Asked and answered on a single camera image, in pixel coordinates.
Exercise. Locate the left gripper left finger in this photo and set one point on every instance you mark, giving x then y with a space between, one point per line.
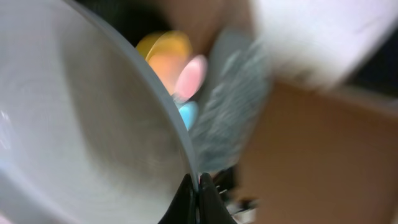
182 209

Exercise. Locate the grey round plate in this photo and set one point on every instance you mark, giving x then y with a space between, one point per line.
88 132

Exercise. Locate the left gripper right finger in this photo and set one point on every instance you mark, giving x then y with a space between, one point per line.
211 207

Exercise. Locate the blue cup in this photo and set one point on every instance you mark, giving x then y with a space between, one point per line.
188 112

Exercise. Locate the pink cup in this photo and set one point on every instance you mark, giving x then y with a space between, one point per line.
190 79

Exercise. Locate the grey plastic dishwasher rack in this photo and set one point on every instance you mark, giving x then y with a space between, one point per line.
236 88

